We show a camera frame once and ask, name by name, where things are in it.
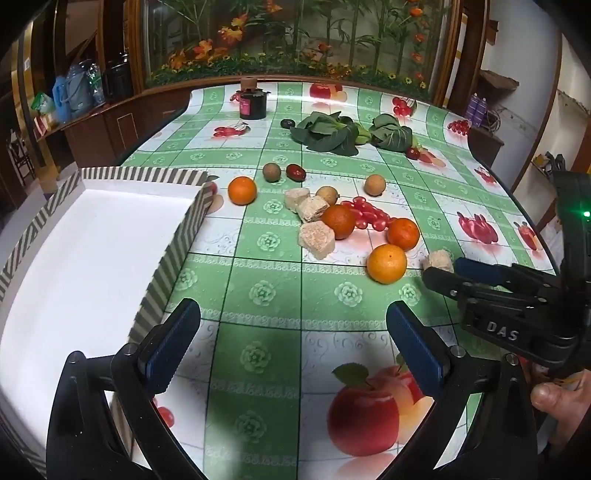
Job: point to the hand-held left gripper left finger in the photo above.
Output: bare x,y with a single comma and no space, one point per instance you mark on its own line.
171,346

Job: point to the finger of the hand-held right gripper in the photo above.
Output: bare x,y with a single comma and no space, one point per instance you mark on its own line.
445,284
480,271

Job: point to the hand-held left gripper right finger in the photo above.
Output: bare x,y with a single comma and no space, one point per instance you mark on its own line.
415,353

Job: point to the puffed rice cake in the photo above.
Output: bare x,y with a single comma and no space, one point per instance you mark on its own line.
436,261
314,210
315,237
293,198

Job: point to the orange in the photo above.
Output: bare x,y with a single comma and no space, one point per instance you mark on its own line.
242,190
387,263
403,234
338,221

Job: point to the white box with striped rim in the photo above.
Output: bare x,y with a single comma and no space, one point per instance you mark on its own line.
92,240

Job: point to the person's right hand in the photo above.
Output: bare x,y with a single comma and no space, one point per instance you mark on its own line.
575,410

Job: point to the pile of cherry tomatoes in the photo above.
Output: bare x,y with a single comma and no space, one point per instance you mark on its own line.
369,213

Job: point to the brown round fruit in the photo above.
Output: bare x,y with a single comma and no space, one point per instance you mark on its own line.
272,172
375,185
327,194

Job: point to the green checked printed tablecloth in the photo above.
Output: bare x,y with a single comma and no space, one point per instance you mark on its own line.
286,286

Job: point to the small leafy green vegetable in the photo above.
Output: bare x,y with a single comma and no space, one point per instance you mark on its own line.
392,134

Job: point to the purple bottle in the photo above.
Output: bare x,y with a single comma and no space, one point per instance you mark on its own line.
472,108
483,110

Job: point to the red jujube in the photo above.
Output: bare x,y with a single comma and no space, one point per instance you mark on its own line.
293,171

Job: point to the large leafy green vegetable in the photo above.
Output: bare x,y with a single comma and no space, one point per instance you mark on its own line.
328,131

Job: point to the dark small fruit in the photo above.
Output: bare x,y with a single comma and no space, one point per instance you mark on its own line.
288,123

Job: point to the brown wooden cabinet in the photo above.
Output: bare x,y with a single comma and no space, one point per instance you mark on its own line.
115,124

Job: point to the black jar with pink label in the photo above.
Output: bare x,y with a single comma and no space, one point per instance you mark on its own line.
253,105

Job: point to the red box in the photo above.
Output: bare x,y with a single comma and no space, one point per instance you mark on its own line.
45,124

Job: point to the blue water jug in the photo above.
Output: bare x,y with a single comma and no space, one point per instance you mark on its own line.
61,101

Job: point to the grey-blue water jug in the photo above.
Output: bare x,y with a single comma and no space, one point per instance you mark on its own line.
79,92

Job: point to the clear plastic bottle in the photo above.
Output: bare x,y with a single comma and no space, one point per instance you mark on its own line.
98,85

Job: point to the black kettle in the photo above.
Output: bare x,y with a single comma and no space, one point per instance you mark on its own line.
119,78

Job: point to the green packet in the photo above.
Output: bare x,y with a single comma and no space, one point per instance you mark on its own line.
42,105

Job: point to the flower and bamboo wall mural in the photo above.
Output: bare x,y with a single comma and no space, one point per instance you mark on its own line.
295,37

